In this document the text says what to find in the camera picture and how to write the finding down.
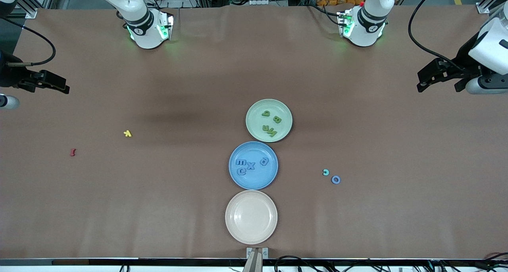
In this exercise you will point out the beige plate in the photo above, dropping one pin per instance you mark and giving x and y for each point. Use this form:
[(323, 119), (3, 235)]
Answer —
[(251, 217)]

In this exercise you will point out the aluminium frame profile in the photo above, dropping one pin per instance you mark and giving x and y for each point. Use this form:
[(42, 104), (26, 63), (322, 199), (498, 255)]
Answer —
[(31, 12), (484, 8)]

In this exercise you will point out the green foam letter q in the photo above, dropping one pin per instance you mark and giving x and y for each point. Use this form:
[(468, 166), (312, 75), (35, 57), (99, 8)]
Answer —
[(266, 114)]

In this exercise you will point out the brown table cover sheet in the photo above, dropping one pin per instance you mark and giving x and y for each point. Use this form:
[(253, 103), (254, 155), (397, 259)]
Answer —
[(198, 85)]

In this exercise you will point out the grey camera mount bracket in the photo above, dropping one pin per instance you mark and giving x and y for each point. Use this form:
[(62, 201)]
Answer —
[(257, 258)]

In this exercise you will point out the blue foam letter a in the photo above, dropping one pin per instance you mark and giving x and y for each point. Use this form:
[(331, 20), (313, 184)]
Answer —
[(264, 161)]

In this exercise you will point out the green foam letter M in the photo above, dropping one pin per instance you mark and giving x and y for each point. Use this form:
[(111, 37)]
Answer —
[(272, 132)]

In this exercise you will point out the yellow foam letter K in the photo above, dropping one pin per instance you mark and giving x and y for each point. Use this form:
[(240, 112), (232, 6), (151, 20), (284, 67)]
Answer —
[(127, 133)]

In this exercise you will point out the red foam letter I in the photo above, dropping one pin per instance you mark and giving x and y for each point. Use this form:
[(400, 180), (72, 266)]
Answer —
[(72, 152)]

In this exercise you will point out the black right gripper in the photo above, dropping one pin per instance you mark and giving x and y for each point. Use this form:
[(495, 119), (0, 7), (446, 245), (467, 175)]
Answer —
[(8, 75)]

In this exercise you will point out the green foam letter B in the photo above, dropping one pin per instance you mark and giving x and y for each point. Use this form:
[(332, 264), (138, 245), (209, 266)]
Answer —
[(277, 120)]

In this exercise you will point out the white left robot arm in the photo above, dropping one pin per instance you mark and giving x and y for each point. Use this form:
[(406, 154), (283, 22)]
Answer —
[(369, 29)]

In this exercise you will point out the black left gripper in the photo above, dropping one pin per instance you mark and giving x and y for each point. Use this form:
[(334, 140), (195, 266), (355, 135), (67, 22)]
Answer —
[(465, 64)]

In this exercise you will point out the pale green plate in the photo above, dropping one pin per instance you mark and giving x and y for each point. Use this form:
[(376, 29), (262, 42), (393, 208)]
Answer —
[(256, 119)]

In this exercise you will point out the blue foam letter X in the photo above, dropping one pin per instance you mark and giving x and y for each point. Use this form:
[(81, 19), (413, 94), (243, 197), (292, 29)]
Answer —
[(251, 166)]

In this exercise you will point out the blue plate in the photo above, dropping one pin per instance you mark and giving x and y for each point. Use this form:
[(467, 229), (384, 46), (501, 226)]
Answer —
[(258, 180)]

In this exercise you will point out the black table edge rail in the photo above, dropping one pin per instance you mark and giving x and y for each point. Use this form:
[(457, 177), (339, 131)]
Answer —
[(158, 261)]

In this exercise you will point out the blue foam letter E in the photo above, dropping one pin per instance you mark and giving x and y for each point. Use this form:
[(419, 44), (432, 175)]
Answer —
[(238, 171), (240, 162)]

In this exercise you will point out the blue foam letter O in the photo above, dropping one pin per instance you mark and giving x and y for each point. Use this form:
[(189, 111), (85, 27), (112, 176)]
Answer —
[(332, 180)]

